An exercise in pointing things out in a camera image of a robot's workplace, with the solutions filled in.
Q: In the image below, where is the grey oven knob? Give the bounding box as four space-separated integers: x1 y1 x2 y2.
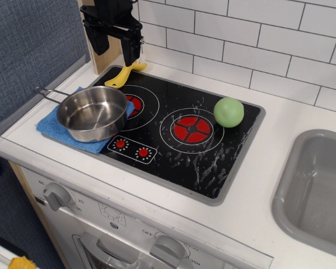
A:
43 183 71 212
150 235 186 268

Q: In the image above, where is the yellow dish brush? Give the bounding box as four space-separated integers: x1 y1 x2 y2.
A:
104 54 148 89

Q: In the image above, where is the white toy oven front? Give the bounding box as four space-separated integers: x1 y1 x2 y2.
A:
22 169 273 268

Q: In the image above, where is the left grey oven knob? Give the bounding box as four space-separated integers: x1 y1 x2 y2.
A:
43 183 71 212

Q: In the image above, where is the blue microfiber cloth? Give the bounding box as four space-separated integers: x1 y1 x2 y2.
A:
35 86 136 155

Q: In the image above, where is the grey plastic sink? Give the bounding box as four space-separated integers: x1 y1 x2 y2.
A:
272 129 336 256

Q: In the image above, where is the right grey oven knob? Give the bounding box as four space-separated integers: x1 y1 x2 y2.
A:
150 235 186 268

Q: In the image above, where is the wooden side post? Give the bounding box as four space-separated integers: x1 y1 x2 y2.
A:
81 0 124 76

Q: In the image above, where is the green toy pear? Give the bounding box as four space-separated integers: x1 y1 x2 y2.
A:
213 98 244 128

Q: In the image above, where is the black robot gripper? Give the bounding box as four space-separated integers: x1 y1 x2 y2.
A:
80 0 143 66

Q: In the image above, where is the black toy stovetop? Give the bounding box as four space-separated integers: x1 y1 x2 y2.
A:
41 66 267 207

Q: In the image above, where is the silver metal pan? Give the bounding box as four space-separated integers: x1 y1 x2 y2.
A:
34 85 129 144

